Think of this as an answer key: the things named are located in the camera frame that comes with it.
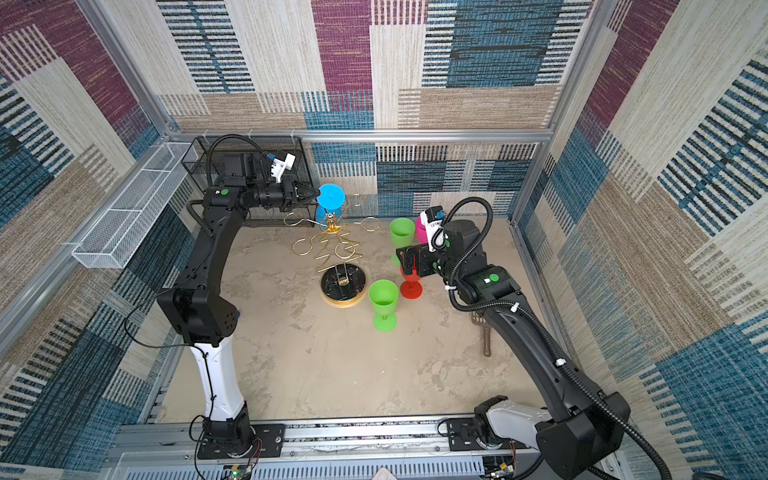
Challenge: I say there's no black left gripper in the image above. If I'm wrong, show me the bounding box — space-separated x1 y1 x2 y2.
247 179 320 213

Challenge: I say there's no blue wine glass back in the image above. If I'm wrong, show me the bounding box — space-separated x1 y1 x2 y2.
315 183 346 233

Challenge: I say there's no green wine glass front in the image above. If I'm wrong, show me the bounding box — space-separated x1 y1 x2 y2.
389 218 416 249

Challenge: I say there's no green wine glass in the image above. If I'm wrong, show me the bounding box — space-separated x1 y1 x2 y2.
368 280 400 332
389 218 416 249

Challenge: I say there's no red wine glass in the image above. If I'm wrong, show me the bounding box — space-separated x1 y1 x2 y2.
400 267 423 300

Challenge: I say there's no green wine glass back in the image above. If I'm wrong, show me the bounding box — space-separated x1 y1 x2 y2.
368 280 400 332

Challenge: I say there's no pink wine glass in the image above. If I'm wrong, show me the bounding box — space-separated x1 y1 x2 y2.
415 217 429 244

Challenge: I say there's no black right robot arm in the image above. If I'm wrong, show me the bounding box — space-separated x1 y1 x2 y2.
396 196 672 479

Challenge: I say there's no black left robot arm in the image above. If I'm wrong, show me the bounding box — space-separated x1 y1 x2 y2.
155 134 320 459

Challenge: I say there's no black mesh shelf rack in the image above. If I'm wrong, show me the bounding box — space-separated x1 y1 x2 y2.
187 134 320 225

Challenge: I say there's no brown slotted scoop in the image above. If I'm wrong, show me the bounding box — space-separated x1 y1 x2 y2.
471 312 492 357

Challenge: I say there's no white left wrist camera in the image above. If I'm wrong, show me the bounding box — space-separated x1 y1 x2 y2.
267 151 296 183

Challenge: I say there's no white wire mesh basket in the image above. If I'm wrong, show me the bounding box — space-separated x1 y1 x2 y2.
72 142 188 269

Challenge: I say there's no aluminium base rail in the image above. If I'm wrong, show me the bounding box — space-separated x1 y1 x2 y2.
101 413 601 480

